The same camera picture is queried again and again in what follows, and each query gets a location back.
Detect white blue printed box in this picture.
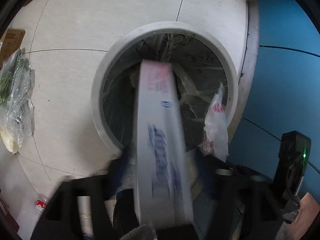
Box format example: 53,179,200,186
133,60,194,229

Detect blue kitchen cabinet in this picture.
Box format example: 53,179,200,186
228,0,319,199

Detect white round trash bin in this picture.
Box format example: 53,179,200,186
91,21,239,154

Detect clear bottle red label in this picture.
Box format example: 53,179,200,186
35,193,49,213

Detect white red plastic bag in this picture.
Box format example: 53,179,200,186
200,83,228,163

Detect white cabbage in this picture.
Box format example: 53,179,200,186
1,129,19,154

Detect clear bag of greens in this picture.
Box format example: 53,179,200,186
1,49,35,151

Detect brown cardboard box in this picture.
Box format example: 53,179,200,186
0,29,25,67

